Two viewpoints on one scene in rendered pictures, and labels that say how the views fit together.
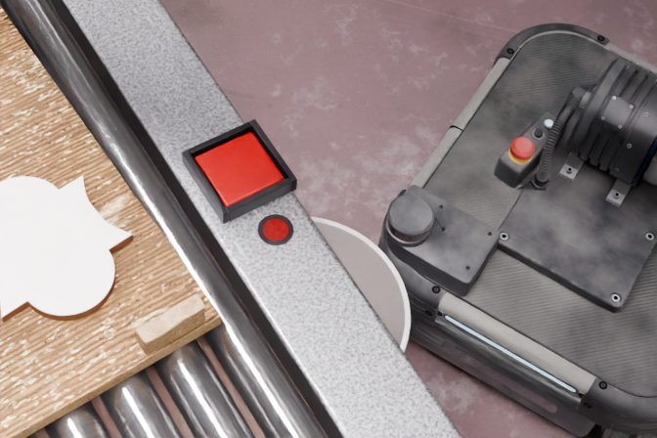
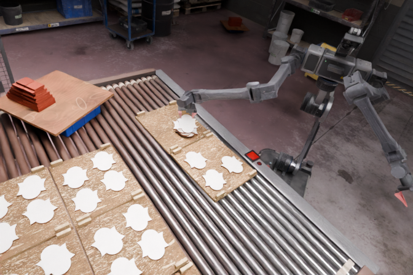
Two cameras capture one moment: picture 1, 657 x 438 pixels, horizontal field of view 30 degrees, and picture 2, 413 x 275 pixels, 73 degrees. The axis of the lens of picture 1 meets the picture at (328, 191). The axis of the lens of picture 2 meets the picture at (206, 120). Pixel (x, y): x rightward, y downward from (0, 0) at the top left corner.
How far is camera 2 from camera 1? 0.95 m
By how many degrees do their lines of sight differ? 20
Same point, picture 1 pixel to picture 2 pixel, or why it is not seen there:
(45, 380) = (237, 180)
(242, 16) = not seen: hidden behind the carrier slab
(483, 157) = not seen: hidden behind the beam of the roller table
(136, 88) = (235, 146)
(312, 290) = (266, 170)
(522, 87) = (263, 158)
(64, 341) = (238, 176)
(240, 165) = (252, 155)
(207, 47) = not seen: hidden behind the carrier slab
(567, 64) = (270, 154)
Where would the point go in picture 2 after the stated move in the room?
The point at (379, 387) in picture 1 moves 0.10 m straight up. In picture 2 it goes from (279, 182) to (284, 171)
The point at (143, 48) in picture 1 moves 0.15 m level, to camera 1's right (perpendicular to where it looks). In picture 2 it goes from (233, 141) to (255, 143)
